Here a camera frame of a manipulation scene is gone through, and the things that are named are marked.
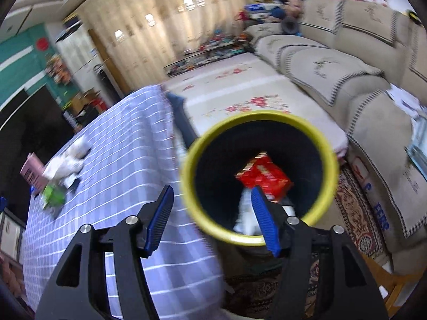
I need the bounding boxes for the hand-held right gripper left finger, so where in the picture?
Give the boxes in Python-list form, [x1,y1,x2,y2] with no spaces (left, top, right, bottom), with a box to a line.
[35,184,175,320]

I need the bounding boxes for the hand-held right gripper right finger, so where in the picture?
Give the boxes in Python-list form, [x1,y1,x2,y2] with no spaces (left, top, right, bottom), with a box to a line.
[250,187,389,320]

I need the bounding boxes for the red snack packet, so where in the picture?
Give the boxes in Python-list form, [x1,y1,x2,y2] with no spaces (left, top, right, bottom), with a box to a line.
[235,151,293,202]

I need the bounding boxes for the yellow-rimmed black bin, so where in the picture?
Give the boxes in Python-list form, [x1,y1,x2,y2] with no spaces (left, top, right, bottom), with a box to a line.
[179,110,340,257]

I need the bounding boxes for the white tissue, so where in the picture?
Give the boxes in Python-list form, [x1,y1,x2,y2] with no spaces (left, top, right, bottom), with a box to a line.
[43,138,90,187]

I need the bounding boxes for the pink milk carton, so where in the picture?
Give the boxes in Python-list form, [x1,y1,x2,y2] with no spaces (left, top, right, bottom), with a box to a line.
[20,153,45,187]

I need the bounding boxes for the patterned rug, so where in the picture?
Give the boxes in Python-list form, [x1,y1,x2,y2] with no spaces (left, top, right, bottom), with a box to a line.
[227,163,394,317]

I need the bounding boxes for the white floral mat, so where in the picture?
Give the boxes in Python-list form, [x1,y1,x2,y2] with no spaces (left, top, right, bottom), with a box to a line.
[162,53,349,161]

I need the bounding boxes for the white drawer cabinet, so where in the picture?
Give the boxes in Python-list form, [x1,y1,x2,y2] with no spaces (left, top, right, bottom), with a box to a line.
[0,207,25,264]

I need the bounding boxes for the black tower fan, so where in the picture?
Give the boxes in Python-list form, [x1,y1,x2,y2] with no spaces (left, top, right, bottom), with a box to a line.
[93,64,110,90]

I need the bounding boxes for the large black television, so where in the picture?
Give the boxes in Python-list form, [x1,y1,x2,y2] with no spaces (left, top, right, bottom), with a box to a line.
[0,85,77,207]

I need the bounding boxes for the beige sofa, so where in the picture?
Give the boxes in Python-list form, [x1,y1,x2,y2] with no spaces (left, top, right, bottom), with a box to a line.
[245,0,427,274]

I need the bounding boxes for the cluttered glass coffee table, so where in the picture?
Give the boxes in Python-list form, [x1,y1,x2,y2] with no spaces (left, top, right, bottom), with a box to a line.
[165,33,254,75]

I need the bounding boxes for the papers in clear bag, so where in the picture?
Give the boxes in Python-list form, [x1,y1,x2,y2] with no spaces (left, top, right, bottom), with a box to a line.
[389,85,427,170]

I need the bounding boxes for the hanging flower decoration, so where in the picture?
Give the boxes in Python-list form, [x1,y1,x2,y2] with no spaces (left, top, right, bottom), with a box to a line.
[47,55,72,85]

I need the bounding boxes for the white standing air conditioner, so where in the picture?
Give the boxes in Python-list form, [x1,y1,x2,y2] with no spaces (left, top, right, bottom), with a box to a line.
[55,23,107,84]

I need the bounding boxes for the dark round cushion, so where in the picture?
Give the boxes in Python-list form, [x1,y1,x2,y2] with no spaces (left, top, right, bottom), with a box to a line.
[280,17,301,34]

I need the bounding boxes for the cream embroidered curtain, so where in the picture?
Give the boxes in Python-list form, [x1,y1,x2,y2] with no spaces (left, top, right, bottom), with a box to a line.
[77,0,277,87]

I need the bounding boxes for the pile of bags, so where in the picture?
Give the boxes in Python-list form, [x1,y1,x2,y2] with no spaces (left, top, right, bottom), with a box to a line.
[237,2,284,24]

